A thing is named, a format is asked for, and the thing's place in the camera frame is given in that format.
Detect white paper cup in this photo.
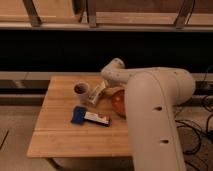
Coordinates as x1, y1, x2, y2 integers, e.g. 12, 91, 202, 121
74, 82, 90, 104

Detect orange ceramic bowl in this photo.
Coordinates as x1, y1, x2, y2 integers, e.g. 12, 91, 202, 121
111, 90, 126, 117

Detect blue and black snack bar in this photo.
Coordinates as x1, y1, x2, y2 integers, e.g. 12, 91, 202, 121
71, 106, 110, 127

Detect wooden table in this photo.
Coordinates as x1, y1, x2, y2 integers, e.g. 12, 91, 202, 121
27, 76, 132, 158

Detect black floor cables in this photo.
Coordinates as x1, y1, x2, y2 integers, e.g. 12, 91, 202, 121
174, 94, 213, 171

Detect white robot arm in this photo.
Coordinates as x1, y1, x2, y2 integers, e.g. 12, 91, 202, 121
101, 58, 195, 171

